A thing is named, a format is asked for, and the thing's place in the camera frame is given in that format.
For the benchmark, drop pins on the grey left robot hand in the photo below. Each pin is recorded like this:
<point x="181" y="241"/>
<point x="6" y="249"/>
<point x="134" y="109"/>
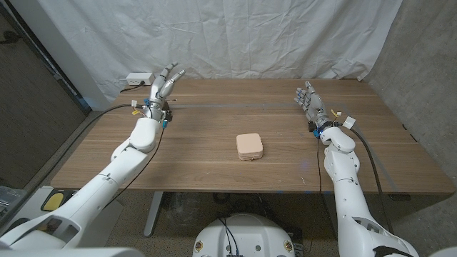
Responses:
<point x="159" y="96"/>

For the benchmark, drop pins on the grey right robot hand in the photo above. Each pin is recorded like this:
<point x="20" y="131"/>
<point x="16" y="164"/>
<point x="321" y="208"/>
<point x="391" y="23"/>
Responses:
<point x="314" y="105"/>

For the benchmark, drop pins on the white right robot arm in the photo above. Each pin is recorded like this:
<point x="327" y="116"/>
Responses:
<point x="351" y="200"/>

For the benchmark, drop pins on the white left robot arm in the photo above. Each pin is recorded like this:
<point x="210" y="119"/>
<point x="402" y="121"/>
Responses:
<point x="107" y="178"/>

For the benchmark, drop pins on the black jewelry box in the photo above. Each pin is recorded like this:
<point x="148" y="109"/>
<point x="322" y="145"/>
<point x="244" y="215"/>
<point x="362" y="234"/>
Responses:
<point x="168" y="116"/>

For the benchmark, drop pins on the white power strip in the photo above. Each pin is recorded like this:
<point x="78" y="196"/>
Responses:
<point x="139" y="78"/>

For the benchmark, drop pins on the pink square case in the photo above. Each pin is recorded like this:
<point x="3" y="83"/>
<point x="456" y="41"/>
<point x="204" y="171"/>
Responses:
<point x="249" y="144"/>

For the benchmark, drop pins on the white wrinkled backdrop cloth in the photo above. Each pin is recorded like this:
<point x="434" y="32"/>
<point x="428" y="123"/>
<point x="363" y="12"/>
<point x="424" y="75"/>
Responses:
<point x="232" y="39"/>

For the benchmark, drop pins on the grey table leg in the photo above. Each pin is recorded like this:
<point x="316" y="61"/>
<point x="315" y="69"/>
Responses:
<point x="153" y="214"/>

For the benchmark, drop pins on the yellow foot pedal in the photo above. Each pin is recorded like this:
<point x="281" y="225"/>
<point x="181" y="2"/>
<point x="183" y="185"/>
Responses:
<point x="53" y="201"/>

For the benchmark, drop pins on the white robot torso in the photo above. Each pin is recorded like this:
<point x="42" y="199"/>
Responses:
<point x="242" y="237"/>

